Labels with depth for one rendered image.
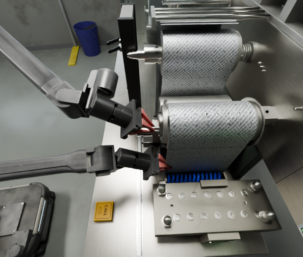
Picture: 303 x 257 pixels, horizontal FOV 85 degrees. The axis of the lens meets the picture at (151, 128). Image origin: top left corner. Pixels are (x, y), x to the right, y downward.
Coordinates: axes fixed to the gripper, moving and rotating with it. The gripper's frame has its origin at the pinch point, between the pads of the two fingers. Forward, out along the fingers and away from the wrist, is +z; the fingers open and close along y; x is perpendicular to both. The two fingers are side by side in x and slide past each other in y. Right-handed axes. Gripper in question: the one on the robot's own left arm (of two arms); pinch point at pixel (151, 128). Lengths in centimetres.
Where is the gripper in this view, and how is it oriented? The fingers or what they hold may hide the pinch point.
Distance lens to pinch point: 51.6
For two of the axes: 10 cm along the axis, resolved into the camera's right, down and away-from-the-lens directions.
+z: 7.5, 3.1, 5.8
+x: 6.5, -4.6, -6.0
